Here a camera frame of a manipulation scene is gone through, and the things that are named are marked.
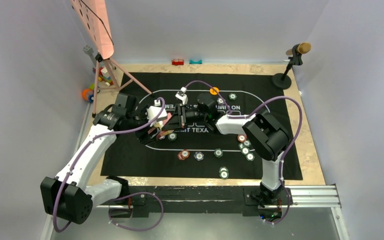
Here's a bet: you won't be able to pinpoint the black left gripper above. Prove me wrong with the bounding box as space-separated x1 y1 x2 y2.
125 105 160 145

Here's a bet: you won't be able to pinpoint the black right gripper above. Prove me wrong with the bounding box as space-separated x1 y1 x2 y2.
162 103 208 132

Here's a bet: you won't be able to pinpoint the single red chip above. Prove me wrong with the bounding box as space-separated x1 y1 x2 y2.
156 131 167 140

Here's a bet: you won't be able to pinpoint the red playing card box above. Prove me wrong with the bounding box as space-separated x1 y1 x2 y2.
147 112 172 135

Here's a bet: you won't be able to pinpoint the red chip stack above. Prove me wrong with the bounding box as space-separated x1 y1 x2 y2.
177 149 190 161

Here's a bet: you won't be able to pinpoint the blue chip stack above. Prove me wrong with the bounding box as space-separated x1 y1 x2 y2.
194 151 205 161

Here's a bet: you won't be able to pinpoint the green chip stack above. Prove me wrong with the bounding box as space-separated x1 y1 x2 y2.
213 148 224 158

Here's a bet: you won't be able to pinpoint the red chips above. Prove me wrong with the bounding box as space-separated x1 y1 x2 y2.
237 134 247 143

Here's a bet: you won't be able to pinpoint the green chips group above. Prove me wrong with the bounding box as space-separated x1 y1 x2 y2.
238 140 255 162

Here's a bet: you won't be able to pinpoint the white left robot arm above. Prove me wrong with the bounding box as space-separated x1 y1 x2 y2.
40 93 167 232

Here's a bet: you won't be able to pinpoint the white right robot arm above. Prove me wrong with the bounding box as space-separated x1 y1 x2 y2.
162 93 293 204

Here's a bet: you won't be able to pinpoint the orange dealer button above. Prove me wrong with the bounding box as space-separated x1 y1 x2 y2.
209 87 219 96

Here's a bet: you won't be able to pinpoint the black poker table mat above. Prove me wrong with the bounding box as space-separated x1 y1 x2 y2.
100 72 304 181

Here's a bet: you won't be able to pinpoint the teal toy block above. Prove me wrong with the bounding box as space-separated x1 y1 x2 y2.
189 59 203 65

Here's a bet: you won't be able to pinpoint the red toy block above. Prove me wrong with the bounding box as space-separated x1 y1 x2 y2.
171 58 185 66

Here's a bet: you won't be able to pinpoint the colourful toy block pile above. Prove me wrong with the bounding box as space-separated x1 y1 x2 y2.
98 66 114 87

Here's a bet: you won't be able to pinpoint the gold microphone on stand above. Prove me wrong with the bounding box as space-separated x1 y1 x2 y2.
271 42 312 90

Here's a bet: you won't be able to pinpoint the pink music stand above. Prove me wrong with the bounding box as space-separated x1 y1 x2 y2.
70 0 152 117

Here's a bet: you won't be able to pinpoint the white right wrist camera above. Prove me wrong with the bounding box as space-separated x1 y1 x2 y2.
175 87 188 105

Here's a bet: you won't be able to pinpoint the orange toy ring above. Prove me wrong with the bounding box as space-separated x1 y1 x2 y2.
81 88 95 104

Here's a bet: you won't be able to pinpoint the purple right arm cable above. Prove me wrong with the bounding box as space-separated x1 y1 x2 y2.
183 80 304 225

